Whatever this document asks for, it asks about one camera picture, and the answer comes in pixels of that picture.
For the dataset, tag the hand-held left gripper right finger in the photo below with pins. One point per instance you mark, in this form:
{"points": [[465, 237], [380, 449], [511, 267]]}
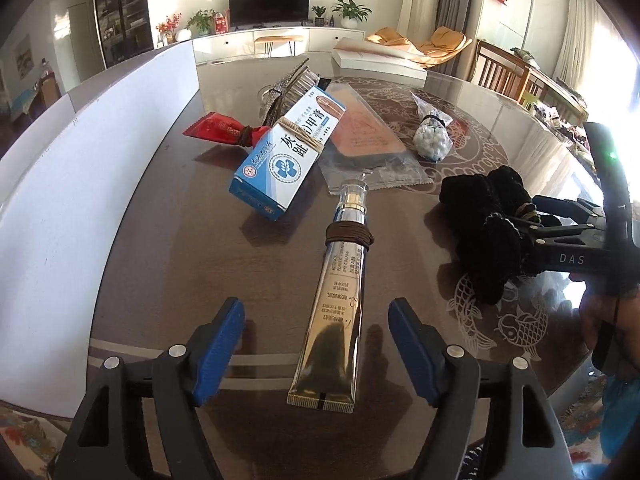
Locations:
{"points": [[414, 350]]}

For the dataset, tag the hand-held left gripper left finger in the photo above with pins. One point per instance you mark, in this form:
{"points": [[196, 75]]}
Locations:
{"points": [[220, 350]]}

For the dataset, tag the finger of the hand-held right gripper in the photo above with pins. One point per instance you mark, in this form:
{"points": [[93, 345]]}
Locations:
{"points": [[560, 252], [562, 208]]}

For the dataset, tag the silver cream tube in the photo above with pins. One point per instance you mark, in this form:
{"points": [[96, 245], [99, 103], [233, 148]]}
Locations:
{"points": [[330, 335]]}

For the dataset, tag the blue and white carton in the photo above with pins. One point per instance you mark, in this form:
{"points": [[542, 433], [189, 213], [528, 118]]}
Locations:
{"points": [[280, 170]]}

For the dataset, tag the pink phone case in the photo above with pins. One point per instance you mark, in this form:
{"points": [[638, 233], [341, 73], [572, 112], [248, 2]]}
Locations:
{"points": [[362, 125]]}

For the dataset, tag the white cardboard box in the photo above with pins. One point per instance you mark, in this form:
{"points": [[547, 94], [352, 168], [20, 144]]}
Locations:
{"points": [[75, 185]]}

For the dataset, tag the red foil packet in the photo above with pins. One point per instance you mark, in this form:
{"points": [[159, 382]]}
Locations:
{"points": [[215, 128]]}

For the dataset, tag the rhinestone bow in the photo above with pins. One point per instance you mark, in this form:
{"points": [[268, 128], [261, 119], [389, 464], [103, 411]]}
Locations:
{"points": [[275, 92]]}

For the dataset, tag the person's right hand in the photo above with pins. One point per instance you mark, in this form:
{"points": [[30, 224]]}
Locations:
{"points": [[595, 317]]}

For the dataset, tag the cluttered wooden sideboard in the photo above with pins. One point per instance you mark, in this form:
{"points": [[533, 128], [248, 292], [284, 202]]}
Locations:
{"points": [[555, 95]]}

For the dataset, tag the bag of white balls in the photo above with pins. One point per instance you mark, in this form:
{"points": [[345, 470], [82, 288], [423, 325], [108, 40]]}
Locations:
{"points": [[432, 140]]}

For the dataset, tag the wooden chair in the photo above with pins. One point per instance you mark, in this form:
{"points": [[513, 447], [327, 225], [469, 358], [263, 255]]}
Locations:
{"points": [[500, 70]]}

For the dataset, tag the cream window curtain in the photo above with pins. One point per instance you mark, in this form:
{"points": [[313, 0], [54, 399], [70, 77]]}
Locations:
{"points": [[575, 35]]}

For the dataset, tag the orange lounge chair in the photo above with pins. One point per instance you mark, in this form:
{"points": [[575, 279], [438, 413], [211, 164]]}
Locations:
{"points": [[440, 42]]}

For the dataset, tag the white flat box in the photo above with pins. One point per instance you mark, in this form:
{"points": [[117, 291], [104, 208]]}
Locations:
{"points": [[380, 62]]}

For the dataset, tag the white tv cabinet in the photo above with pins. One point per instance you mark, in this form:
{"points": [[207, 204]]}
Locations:
{"points": [[330, 40]]}

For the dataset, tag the potted plant in white pot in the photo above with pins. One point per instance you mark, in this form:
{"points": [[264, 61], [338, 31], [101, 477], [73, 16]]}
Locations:
{"points": [[351, 12]]}

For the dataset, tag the small potted plant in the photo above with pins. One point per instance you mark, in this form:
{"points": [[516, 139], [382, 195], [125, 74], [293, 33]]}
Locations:
{"points": [[319, 15]]}

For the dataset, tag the white round vase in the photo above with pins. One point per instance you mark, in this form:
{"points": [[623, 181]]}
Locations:
{"points": [[183, 35]]}

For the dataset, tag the wooden stool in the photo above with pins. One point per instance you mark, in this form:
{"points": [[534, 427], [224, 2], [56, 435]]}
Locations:
{"points": [[277, 38]]}

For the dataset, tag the red gift bag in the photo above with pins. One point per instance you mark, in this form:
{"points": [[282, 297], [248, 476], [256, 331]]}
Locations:
{"points": [[221, 22]]}

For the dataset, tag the red flower arrangement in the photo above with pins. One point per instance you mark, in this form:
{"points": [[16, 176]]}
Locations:
{"points": [[167, 25]]}

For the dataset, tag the bushy green potted plant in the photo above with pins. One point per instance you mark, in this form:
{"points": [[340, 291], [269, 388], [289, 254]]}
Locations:
{"points": [[201, 21]]}

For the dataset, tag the black television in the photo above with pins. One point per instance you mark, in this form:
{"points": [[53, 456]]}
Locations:
{"points": [[268, 5]]}

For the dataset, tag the black display cabinet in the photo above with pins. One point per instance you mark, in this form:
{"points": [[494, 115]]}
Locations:
{"points": [[125, 10]]}

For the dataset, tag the framed wall painting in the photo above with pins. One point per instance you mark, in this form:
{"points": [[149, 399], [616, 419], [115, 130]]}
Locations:
{"points": [[23, 60]]}

